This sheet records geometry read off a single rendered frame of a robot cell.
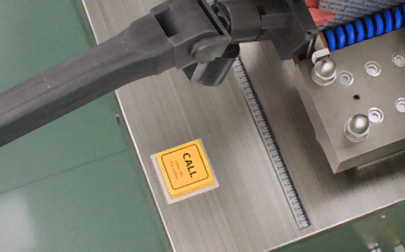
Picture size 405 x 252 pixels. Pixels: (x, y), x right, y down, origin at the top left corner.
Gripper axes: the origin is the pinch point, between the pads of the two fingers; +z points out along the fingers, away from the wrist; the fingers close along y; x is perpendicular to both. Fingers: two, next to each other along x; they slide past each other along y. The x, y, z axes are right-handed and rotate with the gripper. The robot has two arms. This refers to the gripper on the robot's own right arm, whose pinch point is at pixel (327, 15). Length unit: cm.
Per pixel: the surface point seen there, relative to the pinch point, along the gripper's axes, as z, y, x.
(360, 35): 5.5, 3.3, -1.0
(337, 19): 2.8, 0.3, -1.3
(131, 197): 24, -14, -109
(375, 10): 9.1, 0.3, 0.8
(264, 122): -1.6, 6.8, -20.5
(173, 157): -16.3, 7.9, -25.8
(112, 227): 18, -8, -112
